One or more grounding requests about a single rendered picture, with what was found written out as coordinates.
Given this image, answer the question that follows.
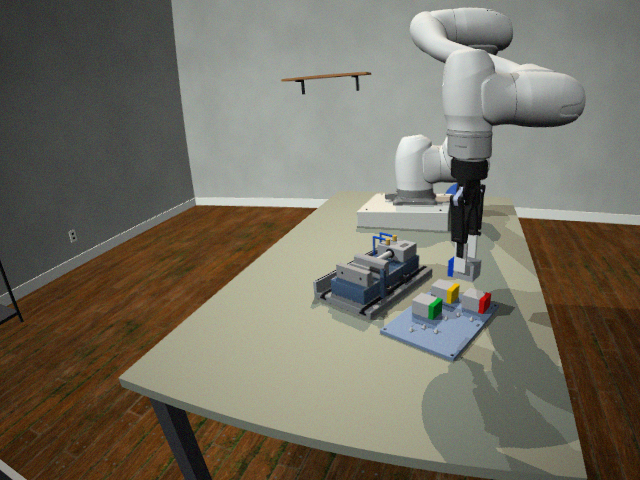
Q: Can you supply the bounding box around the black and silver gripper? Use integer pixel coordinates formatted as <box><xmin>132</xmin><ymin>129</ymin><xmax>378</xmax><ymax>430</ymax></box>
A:
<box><xmin>450</xmin><ymin>158</ymin><xmax>488</xmax><ymax>273</ymax></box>

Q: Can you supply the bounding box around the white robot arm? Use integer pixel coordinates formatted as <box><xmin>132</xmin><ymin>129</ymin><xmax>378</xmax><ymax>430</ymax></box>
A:
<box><xmin>385</xmin><ymin>8</ymin><xmax>586</xmax><ymax>205</ymax></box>

